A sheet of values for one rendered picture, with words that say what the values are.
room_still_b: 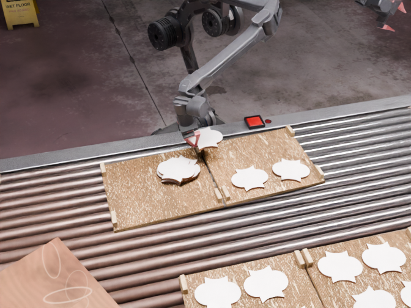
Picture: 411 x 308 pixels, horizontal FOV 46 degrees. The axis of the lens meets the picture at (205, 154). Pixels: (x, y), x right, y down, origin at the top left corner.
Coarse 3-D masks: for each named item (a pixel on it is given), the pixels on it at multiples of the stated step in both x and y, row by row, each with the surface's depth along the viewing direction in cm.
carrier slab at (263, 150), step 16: (224, 144) 206; (240, 144) 206; (256, 144) 206; (272, 144) 206; (288, 144) 206; (208, 160) 198; (224, 160) 198; (240, 160) 198; (256, 160) 198; (272, 160) 198; (288, 160) 198; (304, 160) 198; (224, 176) 192; (272, 176) 192; (240, 192) 185; (256, 192) 185; (272, 192) 185
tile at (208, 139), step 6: (204, 132) 193; (210, 132) 194; (216, 132) 194; (192, 138) 190; (204, 138) 191; (210, 138) 191; (216, 138) 191; (222, 138) 191; (198, 144) 188; (204, 144) 188; (210, 144) 188; (216, 144) 188
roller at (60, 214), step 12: (360, 156) 203; (372, 156) 203; (384, 156) 204; (396, 156) 205; (324, 168) 199; (336, 168) 200; (96, 204) 183; (24, 216) 178; (36, 216) 178; (48, 216) 178; (60, 216) 179; (72, 216) 180; (0, 228) 175; (12, 228) 176
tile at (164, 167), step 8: (176, 160) 192; (160, 168) 188; (168, 168) 188; (176, 168) 188; (184, 168) 188; (192, 168) 188; (168, 176) 185; (176, 176) 185; (184, 176) 185; (192, 176) 186
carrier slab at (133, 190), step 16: (128, 160) 198; (144, 160) 198; (160, 160) 198; (112, 176) 192; (128, 176) 192; (144, 176) 192; (208, 176) 192; (112, 192) 185; (128, 192) 185; (144, 192) 185; (160, 192) 185; (176, 192) 185; (192, 192) 185; (208, 192) 185; (112, 208) 179; (128, 208) 179; (144, 208) 179; (160, 208) 179; (176, 208) 179; (192, 208) 179; (208, 208) 179; (128, 224) 173; (144, 224) 174
